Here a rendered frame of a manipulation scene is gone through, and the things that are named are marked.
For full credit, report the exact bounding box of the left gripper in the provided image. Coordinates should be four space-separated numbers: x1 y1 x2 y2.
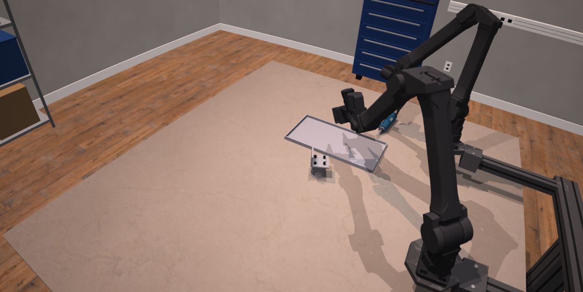
332 105 348 124

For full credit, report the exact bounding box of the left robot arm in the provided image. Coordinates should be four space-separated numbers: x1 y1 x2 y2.
341 66 473 286

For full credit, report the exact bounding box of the grey l-shaped bracket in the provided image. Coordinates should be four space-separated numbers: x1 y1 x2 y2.
311 146 329 169

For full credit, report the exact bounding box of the dark blue electric screwdriver barrel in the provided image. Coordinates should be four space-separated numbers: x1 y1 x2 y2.
376 112 397 136

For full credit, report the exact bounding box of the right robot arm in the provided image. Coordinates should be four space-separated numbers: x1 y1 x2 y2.
380 4 503 150

